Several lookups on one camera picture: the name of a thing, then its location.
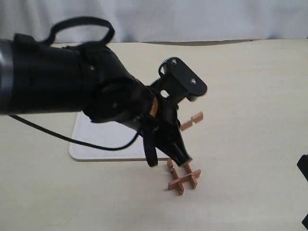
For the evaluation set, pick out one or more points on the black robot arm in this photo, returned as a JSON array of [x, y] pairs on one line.
[[89, 78]]

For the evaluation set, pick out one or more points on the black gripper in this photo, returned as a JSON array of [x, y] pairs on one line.
[[161, 130]]

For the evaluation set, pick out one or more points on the white backdrop curtain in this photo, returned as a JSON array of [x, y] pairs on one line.
[[164, 20]]

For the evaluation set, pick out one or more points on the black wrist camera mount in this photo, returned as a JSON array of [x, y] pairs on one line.
[[179, 81]]

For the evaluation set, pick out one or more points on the black object at right edge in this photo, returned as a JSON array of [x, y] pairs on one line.
[[302, 164]]

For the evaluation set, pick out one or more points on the white rectangular plastic tray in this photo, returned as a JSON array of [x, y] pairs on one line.
[[111, 134]]

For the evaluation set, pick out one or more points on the notched wooden slat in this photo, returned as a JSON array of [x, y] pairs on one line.
[[185, 178], [193, 120], [192, 178], [175, 184]]

